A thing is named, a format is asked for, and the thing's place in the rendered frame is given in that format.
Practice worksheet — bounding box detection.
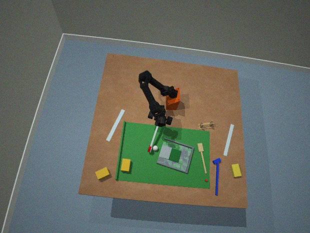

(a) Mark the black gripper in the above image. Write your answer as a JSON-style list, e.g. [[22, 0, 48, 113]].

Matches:
[[148, 111, 173, 125]]

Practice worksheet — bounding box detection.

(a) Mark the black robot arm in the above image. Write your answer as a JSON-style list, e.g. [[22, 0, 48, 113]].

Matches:
[[138, 70, 178, 127]]

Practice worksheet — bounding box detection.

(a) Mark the green flat mat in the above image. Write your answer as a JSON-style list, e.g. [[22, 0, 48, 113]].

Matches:
[[117, 122, 210, 189]]

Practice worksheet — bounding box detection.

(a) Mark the blue golf putter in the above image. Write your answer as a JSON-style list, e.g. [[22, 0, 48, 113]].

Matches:
[[212, 158, 221, 195]]

